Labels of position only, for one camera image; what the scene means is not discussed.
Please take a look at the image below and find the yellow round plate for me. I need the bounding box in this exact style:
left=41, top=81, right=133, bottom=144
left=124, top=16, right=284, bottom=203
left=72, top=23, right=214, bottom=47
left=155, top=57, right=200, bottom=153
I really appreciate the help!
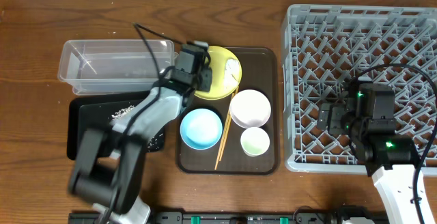
left=195, top=46, right=242, bottom=100

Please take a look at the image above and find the white tissue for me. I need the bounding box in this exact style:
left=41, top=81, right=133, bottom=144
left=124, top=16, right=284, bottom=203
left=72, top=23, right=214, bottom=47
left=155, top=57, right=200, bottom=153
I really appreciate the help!
left=224, top=58, right=240, bottom=86

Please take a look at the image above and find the light blue bowl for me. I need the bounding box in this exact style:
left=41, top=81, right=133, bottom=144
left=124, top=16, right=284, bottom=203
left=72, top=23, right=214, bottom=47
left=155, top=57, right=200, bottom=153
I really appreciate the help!
left=180, top=109, right=223, bottom=150

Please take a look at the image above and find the pale pink bowl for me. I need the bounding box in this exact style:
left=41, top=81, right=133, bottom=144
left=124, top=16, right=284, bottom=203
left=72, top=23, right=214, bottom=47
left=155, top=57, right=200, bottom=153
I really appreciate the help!
left=229, top=89, right=272, bottom=128

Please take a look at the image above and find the white cup green inside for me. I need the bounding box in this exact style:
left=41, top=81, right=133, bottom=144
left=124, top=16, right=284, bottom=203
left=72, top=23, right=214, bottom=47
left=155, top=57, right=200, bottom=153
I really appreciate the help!
left=240, top=127, right=270, bottom=157

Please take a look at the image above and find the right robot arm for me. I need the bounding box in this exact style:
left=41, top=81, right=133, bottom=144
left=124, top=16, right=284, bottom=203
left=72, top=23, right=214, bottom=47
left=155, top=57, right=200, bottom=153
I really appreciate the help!
left=317, top=80, right=435, bottom=223

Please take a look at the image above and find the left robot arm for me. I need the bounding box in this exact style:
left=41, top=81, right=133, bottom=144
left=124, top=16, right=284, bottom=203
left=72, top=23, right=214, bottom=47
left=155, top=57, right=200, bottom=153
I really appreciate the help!
left=68, top=41, right=212, bottom=223

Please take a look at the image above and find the grey plastic dishwasher rack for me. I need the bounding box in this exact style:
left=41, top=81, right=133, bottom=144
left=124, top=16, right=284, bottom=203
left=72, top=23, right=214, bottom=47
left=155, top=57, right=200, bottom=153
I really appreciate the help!
left=281, top=4, right=436, bottom=176

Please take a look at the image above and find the black waste tray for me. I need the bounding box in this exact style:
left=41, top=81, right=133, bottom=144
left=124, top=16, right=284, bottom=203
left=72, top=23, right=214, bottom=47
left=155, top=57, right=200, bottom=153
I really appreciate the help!
left=66, top=91, right=149, bottom=160

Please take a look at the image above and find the wooden chopstick right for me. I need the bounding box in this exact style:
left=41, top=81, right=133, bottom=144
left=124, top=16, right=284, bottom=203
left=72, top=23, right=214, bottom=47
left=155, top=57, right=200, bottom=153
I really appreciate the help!
left=218, top=108, right=231, bottom=162

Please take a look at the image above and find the pile of white rice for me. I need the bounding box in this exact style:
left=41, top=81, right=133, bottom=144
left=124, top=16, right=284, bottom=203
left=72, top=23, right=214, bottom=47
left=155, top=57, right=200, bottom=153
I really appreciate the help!
left=111, top=105, right=165, bottom=152

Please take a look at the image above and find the clear plastic bin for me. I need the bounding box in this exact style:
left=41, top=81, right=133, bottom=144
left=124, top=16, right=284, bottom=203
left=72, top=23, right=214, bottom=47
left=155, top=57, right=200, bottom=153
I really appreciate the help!
left=57, top=40, right=178, bottom=96

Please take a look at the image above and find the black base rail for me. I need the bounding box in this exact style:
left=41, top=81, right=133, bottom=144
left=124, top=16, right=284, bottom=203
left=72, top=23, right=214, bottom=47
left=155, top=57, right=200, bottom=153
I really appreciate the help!
left=68, top=206, right=390, bottom=224

